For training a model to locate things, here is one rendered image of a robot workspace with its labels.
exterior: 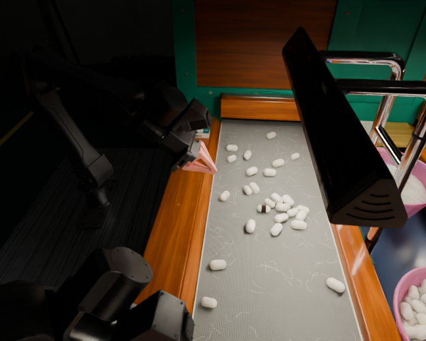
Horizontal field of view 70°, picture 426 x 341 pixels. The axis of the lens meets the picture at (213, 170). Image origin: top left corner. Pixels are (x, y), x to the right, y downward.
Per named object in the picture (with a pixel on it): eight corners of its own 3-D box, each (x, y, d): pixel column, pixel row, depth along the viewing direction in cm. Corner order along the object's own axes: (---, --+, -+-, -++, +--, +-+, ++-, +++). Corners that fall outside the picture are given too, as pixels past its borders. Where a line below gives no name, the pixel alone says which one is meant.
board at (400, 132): (318, 143, 99) (319, 140, 98) (310, 121, 111) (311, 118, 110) (425, 148, 96) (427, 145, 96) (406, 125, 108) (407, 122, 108)
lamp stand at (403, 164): (285, 267, 72) (329, 84, 45) (279, 208, 88) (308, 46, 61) (369, 274, 71) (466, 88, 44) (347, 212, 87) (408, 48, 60)
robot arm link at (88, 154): (117, 173, 85) (40, 60, 71) (102, 188, 80) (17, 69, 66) (102, 176, 88) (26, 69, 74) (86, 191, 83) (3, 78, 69)
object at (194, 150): (226, 157, 72) (195, 134, 69) (223, 176, 67) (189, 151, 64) (207, 174, 76) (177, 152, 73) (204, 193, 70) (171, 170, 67)
